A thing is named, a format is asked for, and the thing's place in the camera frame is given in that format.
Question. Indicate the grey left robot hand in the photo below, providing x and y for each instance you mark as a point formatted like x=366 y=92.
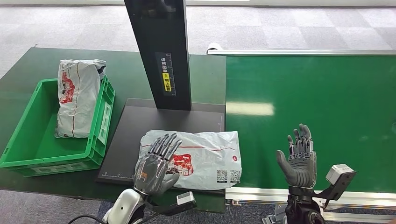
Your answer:
x=153 y=173

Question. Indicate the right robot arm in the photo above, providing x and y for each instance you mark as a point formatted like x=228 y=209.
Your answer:
x=301 y=207

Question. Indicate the green plastic crate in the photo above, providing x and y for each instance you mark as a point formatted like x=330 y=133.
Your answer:
x=37 y=145

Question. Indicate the green conveyor belt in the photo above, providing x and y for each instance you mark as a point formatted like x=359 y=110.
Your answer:
x=309 y=92

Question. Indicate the yellow and white column label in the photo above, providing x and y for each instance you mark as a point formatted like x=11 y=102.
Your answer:
x=166 y=80

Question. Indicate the white plastic courier package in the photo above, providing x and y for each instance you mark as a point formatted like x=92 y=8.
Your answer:
x=204 y=160
x=79 y=102

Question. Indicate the black inbound scanner machine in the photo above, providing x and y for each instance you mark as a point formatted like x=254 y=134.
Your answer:
x=161 y=31

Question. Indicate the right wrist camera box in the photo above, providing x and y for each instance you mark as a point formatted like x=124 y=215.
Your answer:
x=338 y=173

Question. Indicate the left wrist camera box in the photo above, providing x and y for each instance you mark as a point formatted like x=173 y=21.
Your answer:
x=185 y=198

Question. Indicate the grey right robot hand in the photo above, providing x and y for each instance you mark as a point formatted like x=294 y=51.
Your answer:
x=301 y=170

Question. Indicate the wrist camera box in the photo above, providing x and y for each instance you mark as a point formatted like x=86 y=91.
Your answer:
x=185 y=198
x=338 y=173

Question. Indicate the grey metal bracket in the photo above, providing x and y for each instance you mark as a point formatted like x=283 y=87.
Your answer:
x=275 y=216

